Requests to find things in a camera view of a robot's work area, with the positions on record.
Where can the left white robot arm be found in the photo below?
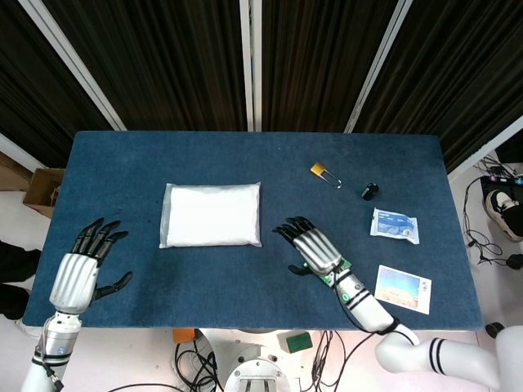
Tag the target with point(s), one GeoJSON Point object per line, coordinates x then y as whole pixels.
{"type": "Point", "coordinates": [57, 339]}

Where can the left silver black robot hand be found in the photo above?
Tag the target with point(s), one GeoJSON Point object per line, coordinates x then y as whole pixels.
{"type": "Point", "coordinates": [73, 277]}

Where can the blue white wipes packet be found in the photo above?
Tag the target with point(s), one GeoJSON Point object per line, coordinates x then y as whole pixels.
{"type": "Point", "coordinates": [394, 225]}

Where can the black round knob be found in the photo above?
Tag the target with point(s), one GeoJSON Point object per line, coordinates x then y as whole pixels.
{"type": "Point", "coordinates": [494, 330]}

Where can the green block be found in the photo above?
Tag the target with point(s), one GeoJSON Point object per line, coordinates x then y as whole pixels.
{"type": "Point", "coordinates": [299, 342]}

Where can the landscape photo postcard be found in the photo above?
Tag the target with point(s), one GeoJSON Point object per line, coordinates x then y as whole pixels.
{"type": "Point", "coordinates": [402, 288]}

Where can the orange block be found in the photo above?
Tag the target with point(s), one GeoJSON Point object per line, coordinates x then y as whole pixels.
{"type": "Point", "coordinates": [183, 335]}

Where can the green circuit board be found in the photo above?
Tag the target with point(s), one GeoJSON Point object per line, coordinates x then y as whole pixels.
{"type": "Point", "coordinates": [341, 267]}

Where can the white metal frame post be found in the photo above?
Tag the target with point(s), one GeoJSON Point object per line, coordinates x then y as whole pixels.
{"type": "Point", "coordinates": [381, 61]}
{"type": "Point", "coordinates": [71, 61]}
{"type": "Point", "coordinates": [250, 61]}

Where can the small black cap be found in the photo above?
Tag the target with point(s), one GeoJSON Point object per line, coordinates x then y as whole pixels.
{"type": "Point", "coordinates": [369, 191]}

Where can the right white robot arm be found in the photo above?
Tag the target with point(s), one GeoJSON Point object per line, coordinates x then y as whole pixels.
{"type": "Point", "coordinates": [408, 351]}

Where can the white plastic bag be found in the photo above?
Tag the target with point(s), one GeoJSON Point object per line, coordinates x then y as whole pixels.
{"type": "Point", "coordinates": [210, 214]}

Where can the black white sneaker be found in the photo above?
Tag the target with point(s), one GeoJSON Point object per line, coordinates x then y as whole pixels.
{"type": "Point", "coordinates": [504, 212]}

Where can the brown cardboard sheet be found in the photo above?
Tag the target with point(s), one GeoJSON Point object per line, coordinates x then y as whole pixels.
{"type": "Point", "coordinates": [12, 171]}

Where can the black pleated curtain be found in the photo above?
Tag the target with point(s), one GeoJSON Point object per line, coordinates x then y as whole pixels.
{"type": "Point", "coordinates": [318, 61]}
{"type": "Point", "coordinates": [163, 61]}
{"type": "Point", "coordinates": [24, 81]}
{"type": "Point", "coordinates": [461, 73]}

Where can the person leg black trousers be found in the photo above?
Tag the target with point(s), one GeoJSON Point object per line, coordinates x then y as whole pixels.
{"type": "Point", "coordinates": [18, 261]}
{"type": "Point", "coordinates": [12, 302]}

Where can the yellow tag with clip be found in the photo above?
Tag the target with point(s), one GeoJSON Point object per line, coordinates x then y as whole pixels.
{"type": "Point", "coordinates": [317, 168]}

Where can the white metal frame rail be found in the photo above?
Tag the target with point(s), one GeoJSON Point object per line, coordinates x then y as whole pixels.
{"type": "Point", "coordinates": [16, 149]}
{"type": "Point", "coordinates": [486, 149]}

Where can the blue felt tablecloth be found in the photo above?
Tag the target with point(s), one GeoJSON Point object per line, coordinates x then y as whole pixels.
{"type": "Point", "coordinates": [204, 286]}

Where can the open cardboard box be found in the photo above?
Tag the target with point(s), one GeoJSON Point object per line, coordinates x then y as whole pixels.
{"type": "Point", "coordinates": [41, 190]}

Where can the black power strip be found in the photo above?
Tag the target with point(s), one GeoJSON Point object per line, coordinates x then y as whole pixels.
{"type": "Point", "coordinates": [496, 183]}

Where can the grey white robot torso base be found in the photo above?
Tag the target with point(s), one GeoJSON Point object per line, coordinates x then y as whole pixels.
{"type": "Point", "coordinates": [253, 367]}

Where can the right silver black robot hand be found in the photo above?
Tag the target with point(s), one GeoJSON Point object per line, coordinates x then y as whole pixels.
{"type": "Point", "coordinates": [316, 249]}

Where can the black plug adapter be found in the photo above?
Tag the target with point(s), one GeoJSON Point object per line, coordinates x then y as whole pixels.
{"type": "Point", "coordinates": [515, 260]}

